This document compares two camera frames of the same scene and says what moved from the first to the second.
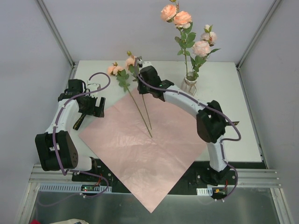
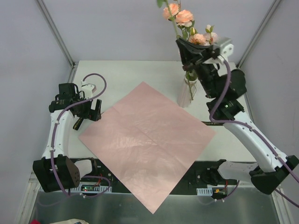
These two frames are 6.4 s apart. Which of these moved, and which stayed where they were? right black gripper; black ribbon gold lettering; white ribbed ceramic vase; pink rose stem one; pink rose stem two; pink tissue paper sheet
Moved: right black gripper; pink rose stem two; pink rose stem one
Stayed: black ribbon gold lettering; pink tissue paper sheet; white ribbed ceramic vase
